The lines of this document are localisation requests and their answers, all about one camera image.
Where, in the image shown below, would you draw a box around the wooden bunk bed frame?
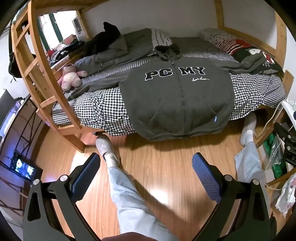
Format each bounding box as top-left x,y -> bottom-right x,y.
10,0 -> 295,153

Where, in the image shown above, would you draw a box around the cluttered wooden desk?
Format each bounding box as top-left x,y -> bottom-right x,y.
49,37 -> 85,79

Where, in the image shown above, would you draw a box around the white left slipper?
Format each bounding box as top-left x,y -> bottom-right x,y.
95,134 -> 119,166

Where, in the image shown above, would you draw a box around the leg light jeans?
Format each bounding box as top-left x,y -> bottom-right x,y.
108,167 -> 178,240
234,142 -> 270,211

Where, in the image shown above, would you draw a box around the red white striped cloth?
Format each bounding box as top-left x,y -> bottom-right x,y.
214,39 -> 252,55

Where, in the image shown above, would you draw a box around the white right sock foot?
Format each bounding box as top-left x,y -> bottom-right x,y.
240,113 -> 257,147

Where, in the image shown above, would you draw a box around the dotted white pillow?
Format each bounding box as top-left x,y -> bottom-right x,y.
199,28 -> 237,44

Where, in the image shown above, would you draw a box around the glowing monitor screen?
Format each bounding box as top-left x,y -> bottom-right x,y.
10,151 -> 43,183

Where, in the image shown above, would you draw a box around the white cable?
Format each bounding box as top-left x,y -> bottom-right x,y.
254,99 -> 285,140

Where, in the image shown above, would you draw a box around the black garment on bed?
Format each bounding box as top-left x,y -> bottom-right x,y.
83,22 -> 121,56

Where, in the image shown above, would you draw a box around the dark green printed cloth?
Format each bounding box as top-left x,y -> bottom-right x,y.
232,46 -> 283,74

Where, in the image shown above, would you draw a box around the striped white pillow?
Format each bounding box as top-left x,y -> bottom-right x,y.
151,29 -> 173,50

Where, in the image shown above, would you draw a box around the black hanging bag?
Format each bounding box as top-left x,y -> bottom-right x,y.
9,27 -> 22,78

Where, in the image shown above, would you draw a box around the right leg light jeans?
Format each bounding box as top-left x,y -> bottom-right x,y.
234,142 -> 270,211

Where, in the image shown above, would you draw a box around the black white checkered bedsheet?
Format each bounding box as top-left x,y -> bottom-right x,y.
52,37 -> 287,137

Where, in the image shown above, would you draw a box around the grey PCMY zip hoodie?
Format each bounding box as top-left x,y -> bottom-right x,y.
69,46 -> 251,141

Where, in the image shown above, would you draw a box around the green plastic bag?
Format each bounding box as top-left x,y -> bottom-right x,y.
263,133 -> 287,179

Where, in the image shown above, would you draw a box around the grey folded blanket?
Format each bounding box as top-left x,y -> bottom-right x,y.
75,28 -> 153,75

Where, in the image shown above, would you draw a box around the left leg light jeans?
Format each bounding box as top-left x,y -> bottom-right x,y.
108,167 -> 178,240

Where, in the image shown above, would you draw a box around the white plastic bag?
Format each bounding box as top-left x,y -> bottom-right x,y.
275,173 -> 296,217

